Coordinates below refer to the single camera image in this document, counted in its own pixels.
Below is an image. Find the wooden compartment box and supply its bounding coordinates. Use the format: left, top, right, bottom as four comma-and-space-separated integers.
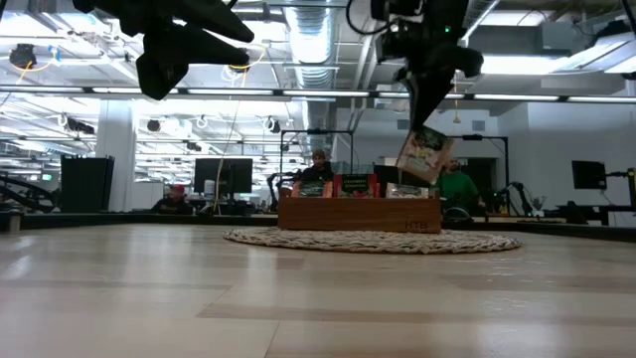
276, 194, 443, 235

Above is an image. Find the long ceiling light rail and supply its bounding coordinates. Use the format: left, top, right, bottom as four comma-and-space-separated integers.
0, 85, 636, 104

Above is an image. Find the round woven placemat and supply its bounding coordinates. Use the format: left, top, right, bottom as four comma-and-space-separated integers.
223, 227, 523, 256

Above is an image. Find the tall black panel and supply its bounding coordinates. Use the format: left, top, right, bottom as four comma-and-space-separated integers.
60, 155, 115, 214

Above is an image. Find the red tea packet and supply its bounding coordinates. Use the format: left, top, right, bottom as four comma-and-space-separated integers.
333, 173, 382, 199

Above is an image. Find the black desk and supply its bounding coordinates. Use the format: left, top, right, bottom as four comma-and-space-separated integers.
539, 201, 636, 228

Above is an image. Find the white pillar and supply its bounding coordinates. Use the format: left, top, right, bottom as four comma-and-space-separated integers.
94, 98, 138, 213

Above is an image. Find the small grey post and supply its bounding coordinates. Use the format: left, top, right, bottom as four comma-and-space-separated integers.
6, 210, 25, 234

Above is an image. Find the black ceiling camera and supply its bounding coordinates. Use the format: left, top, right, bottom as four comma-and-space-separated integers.
8, 43, 39, 70

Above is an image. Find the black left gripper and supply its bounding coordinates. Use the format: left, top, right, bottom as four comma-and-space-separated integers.
93, 0, 254, 100

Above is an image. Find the black computer monitor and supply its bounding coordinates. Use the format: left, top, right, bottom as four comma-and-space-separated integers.
570, 159, 608, 191
193, 157, 254, 196

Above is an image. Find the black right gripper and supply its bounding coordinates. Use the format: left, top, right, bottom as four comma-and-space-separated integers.
377, 19, 484, 129

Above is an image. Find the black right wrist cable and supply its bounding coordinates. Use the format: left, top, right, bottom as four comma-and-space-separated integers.
345, 0, 394, 37

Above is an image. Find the black round base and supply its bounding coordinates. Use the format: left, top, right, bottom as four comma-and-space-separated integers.
442, 206, 474, 231

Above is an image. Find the black partition screen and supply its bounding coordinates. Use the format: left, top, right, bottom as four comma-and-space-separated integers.
372, 163, 496, 198

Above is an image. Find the person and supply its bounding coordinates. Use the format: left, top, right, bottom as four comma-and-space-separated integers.
150, 183, 195, 216
300, 148, 335, 183
436, 157, 481, 210

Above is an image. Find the yellow hanging pendant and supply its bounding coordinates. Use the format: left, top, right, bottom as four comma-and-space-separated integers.
450, 74, 462, 124

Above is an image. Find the black diagonal strut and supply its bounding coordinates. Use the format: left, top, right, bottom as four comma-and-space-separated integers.
0, 173, 61, 213

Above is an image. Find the beige tea packet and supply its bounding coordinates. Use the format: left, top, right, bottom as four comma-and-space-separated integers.
385, 182, 431, 200
396, 124, 456, 186

